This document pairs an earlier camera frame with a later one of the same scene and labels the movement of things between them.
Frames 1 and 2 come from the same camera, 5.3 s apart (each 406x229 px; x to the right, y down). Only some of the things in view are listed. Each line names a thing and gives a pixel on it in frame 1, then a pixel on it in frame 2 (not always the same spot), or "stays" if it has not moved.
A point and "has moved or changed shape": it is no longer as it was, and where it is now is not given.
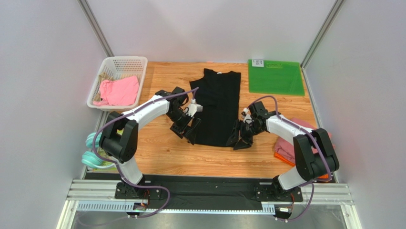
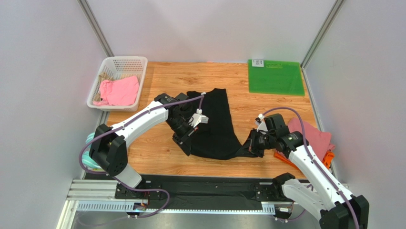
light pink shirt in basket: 123,91 stays
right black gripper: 245,131 → 252,143
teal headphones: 91,159 stays
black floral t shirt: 218,92 has moved or changed shape
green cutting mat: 276,77 stays
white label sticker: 256,63 stays
